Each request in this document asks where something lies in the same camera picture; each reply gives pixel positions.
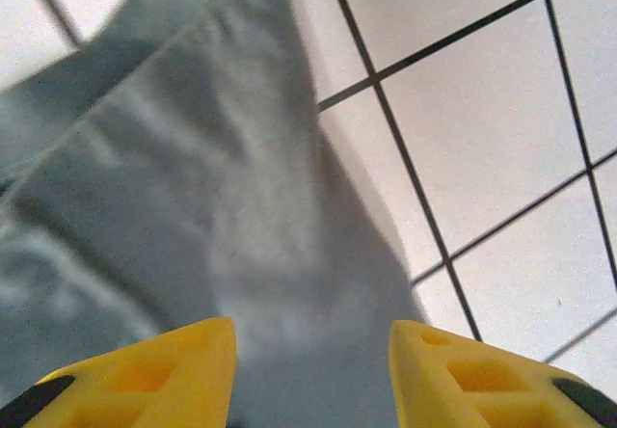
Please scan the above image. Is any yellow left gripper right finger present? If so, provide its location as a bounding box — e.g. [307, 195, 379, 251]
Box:
[389, 319, 617, 428]

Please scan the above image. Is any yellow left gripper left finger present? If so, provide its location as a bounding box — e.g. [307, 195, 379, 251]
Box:
[0, 316, 238, 428]

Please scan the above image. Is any grey t-shirt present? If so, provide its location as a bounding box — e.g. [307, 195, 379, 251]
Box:
[0, 0, 434, 428]

